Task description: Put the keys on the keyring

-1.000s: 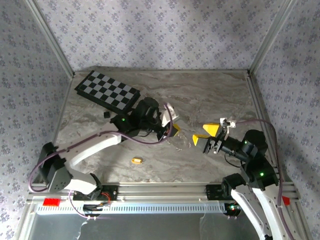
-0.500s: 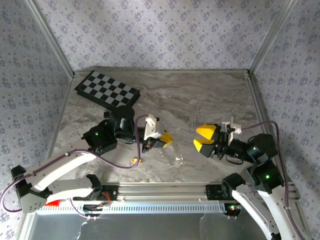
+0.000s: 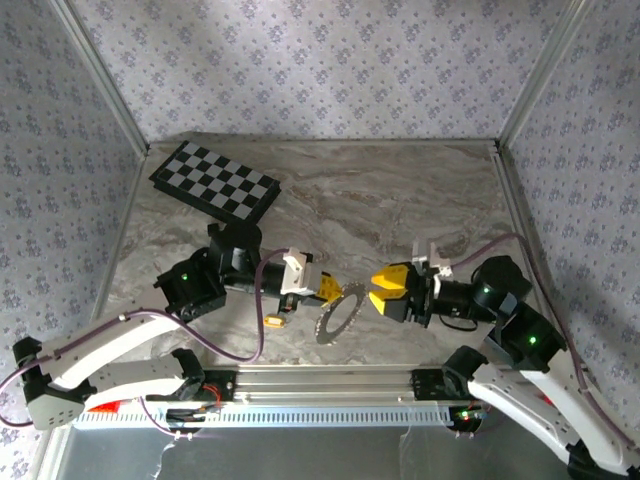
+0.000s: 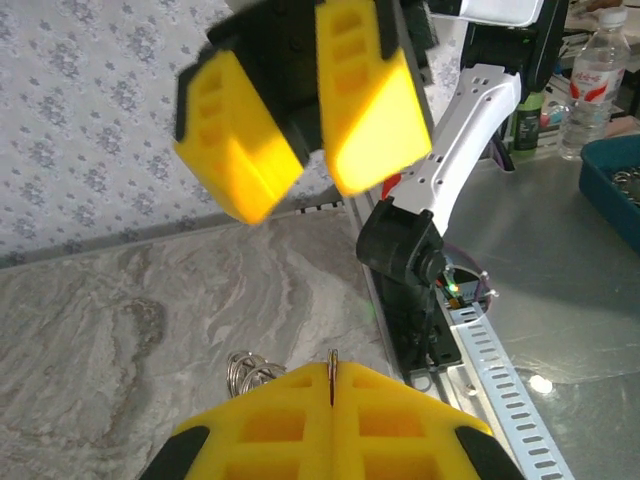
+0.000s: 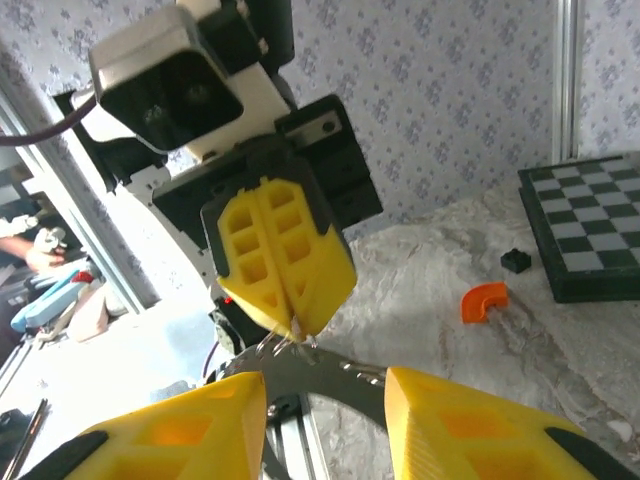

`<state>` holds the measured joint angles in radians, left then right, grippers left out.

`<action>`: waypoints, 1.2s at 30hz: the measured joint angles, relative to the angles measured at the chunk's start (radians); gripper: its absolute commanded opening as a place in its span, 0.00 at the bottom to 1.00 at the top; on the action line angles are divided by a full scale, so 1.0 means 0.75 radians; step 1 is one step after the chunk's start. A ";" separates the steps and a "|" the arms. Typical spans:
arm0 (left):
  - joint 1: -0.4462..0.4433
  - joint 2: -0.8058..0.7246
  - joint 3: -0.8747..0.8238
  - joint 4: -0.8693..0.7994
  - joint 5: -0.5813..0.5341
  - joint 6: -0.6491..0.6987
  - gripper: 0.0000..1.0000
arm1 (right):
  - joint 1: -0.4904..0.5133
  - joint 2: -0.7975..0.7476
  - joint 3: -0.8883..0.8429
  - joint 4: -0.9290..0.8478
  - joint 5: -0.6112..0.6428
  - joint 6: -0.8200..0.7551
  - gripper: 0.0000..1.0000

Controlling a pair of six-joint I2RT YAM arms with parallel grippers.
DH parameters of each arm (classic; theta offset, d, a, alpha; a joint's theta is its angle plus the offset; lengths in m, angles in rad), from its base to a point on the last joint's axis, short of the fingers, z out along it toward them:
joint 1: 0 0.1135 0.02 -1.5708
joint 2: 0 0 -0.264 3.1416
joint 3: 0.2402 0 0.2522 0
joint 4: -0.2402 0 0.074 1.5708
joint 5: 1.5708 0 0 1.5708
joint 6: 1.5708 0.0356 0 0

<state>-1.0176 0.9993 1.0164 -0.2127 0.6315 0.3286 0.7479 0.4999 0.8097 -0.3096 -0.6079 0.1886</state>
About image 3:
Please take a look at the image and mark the small circuit board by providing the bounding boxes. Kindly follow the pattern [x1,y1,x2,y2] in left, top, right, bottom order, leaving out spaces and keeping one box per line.
[166,407,221,424]
[452,407,489,429]

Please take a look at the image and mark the aluminium table edge rail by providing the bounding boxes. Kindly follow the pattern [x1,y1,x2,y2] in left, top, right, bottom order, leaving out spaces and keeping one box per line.
[89,149,149,324]
[492,143,549,306]

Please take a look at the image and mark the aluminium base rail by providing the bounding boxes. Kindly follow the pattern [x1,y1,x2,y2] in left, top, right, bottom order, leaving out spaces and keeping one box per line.
[202,363,454,404]

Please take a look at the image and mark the aluminium frame post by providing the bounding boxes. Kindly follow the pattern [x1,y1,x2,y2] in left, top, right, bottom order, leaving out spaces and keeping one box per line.
[49,0,151,154]
[498,0,592,147]

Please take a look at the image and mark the large metal ring of keyrings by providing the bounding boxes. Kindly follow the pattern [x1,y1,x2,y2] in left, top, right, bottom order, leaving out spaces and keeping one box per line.
[314,281,367,346]

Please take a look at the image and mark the white slotted cable duct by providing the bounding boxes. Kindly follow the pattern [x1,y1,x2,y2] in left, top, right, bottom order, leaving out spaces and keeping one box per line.
[72,402,457,430]

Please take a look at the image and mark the grey metal sheet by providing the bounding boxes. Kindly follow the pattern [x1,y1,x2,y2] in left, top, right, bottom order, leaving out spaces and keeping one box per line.
[49,424,571,480]

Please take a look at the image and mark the black and white chessboard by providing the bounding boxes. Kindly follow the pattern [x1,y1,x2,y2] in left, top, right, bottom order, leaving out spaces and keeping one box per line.
[148,140,282,225]

